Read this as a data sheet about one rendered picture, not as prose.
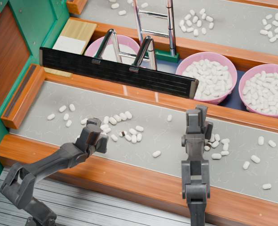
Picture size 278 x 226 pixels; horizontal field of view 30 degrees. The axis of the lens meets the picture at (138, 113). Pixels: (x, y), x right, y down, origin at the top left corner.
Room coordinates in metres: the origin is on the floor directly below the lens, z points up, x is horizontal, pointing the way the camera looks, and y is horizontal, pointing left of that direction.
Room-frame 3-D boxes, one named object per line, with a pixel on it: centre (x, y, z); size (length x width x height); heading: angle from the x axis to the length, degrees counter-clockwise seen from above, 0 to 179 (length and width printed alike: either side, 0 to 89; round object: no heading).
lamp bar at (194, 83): (1.23, 0.05, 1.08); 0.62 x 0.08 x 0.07; 62
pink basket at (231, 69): (1.35, -0.32, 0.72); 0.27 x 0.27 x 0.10
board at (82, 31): (1.66, 0.26, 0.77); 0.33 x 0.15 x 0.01; 152
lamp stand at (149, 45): (1.30, 0.01, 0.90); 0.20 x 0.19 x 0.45; 62
